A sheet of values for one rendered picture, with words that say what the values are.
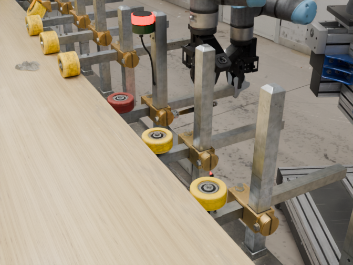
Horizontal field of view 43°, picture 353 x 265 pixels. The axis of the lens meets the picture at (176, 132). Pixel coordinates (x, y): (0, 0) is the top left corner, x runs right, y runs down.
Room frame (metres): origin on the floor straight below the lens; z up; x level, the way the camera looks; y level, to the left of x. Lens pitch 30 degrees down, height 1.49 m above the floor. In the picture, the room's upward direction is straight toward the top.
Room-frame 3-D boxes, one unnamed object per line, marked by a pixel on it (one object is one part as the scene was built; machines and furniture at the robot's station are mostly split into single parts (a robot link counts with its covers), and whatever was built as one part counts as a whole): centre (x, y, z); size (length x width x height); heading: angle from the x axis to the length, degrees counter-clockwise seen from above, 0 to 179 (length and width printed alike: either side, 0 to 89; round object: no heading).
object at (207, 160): (1.03, -0.06, 0.84); 0.13 x 0.06 x 0.05; 28
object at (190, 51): (1.17, -0.07, 1.08); 0.09 x 0.08 x 0.12; 28
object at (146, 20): (1.20, 0.09, 1.15); 0.06 x 0.06 x 0.02
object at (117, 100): (1.21, 0.17, 0.85); 0.08 x 0.08 x 0.11
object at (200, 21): (1.16, -0.07, 1.16); 0.08 x 0.08 x 0.05
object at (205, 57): (1.01, -0.07, 0.90); 0.03 x 0.03 x 0.48; 28
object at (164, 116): (1.25, 0.06, 0.85); 0.13 x 0.06 x 0.05; 28
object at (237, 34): (1.41, -0.21, 1.04); 0.08 x 0.08 x 0.05
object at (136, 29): (1.20, 0.09, 1.12); 0.06 x 0.06 x 0.02
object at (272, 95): (0.79, -0.19, 0.90); 0.03 x 0.03 x 0.48; 28
